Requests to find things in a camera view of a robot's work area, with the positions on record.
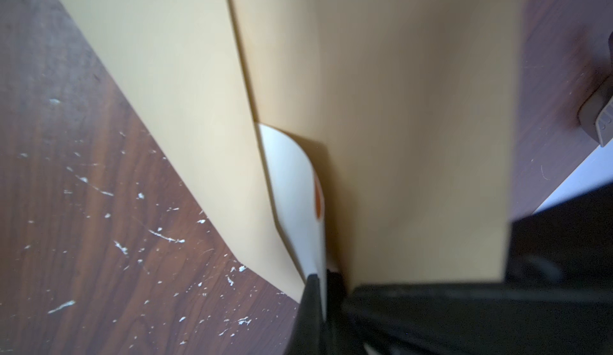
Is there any brown plastic slotted scoop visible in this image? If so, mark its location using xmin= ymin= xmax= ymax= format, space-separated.
xmin=576 ymin=28 xmax=613 ymax=147

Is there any cream letter paper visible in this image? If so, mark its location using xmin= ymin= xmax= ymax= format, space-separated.
xmin=258 ymin=124 xmax=327 ymax=316

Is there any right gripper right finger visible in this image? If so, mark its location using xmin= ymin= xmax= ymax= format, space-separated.
xmin=325 ymin=270 xmax=367 ymax=355

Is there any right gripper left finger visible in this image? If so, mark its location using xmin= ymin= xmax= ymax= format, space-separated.
xmin=284 ymin=274 xmax=325 ymax=355

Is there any tan paper envelope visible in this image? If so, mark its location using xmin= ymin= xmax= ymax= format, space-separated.
xmin=60 ymin=0 xmax=521 ymax=299

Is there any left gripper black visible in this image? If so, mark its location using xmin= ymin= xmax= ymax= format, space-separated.
xmin=343 ymin=185 xmax=612 ymax=354

